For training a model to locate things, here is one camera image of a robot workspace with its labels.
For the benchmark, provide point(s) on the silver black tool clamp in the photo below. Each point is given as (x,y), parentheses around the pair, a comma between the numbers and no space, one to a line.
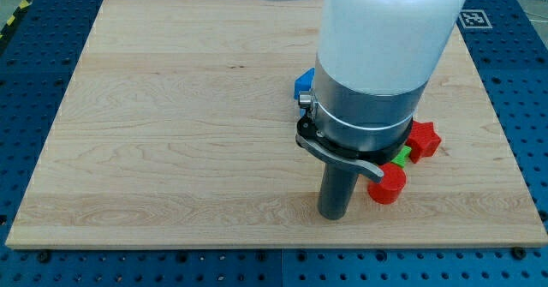
(354,132)

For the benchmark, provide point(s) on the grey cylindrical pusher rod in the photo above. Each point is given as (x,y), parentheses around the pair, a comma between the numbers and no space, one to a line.
(335,192)

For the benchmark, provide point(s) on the red circle block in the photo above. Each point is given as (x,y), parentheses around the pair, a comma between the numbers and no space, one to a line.
(389,188)

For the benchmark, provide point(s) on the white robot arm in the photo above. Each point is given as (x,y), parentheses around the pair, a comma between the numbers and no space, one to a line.
(373,62)

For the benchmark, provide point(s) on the green block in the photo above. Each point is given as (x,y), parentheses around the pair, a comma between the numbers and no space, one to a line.
(401,158)

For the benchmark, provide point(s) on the red star block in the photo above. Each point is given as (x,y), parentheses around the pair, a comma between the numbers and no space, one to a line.
(423,141)

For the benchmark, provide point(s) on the blue block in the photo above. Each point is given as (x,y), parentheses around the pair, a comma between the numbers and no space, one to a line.
(304,84)

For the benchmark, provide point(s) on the fiducial marker tag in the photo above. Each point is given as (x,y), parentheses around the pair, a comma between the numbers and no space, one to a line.
(474,19)

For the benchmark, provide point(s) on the wooden board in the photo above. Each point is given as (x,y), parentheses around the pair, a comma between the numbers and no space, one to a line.
(177,130)

